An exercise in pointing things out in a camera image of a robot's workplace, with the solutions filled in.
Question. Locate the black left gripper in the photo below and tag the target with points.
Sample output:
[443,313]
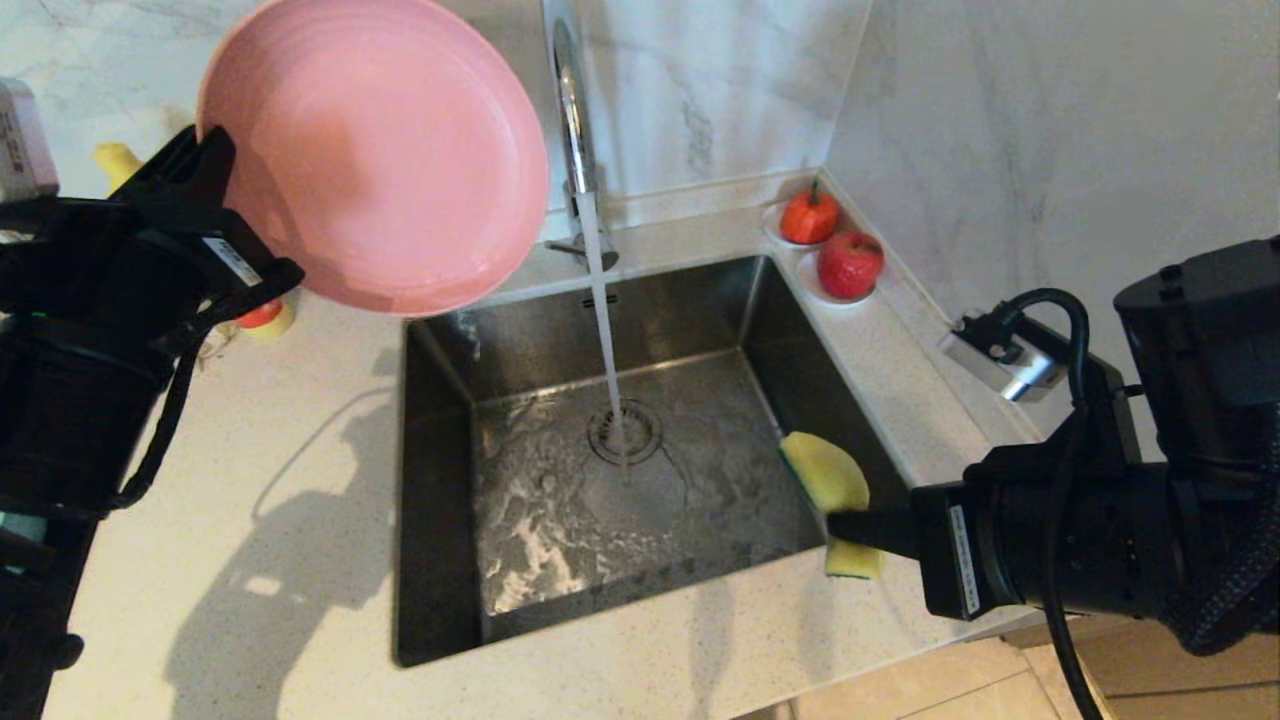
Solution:
[120,270]

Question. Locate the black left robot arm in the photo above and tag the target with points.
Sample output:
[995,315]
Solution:
[50,420]

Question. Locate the chrome kitchen faucet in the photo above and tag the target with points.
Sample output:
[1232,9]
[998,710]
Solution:
[572,120]

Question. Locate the pink plate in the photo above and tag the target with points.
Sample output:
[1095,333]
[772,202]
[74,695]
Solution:
[380,150]

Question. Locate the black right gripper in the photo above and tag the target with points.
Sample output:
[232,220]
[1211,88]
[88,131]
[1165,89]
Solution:
[1060,530]

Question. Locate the red apple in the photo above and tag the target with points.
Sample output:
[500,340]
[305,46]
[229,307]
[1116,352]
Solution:
[851,264]

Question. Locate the small white dish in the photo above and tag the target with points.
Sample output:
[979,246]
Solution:
[806,278]
[769,226]

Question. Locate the yellow-capped orange dish soap bottle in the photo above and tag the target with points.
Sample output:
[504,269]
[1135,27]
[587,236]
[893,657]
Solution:
[120,160]

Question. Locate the teal bowl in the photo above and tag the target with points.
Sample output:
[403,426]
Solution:
[20,527]

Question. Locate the yellow sponge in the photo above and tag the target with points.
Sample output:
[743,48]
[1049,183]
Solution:
[830,475]

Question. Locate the wooden cabinet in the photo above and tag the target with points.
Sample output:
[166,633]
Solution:
[1180,670]

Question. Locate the stainless steel sink basin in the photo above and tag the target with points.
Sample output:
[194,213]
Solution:
[720,330]

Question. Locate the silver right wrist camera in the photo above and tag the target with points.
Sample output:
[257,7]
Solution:
[1000,355]

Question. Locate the round metal drain strainer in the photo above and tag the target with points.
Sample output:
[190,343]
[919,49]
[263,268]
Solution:
[640,432]

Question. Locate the orange persimmon fruit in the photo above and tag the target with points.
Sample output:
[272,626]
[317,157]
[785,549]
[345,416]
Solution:
[810,217]

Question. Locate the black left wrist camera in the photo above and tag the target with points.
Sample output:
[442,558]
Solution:
[22,140]

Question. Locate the crumpled white tissue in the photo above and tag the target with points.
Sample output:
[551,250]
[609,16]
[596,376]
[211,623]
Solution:
[215,345]

